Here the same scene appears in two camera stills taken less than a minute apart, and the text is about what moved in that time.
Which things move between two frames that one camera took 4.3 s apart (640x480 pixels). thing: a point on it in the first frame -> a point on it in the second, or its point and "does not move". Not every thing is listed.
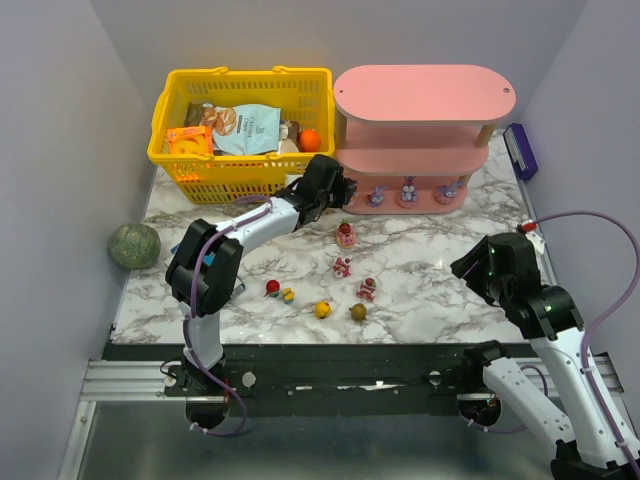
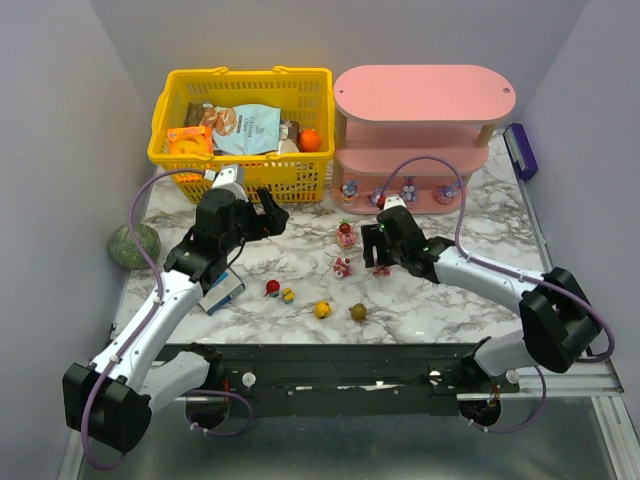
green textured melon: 134,246 does not move
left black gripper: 338,185 -> 265,220
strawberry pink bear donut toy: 346,235 does not move
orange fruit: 309,140 does not move
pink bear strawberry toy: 367,289 -> 381,271
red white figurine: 341,268 does not move
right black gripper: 467,263 -> 375,240
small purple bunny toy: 376,197 does not move
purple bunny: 407,197 does not move
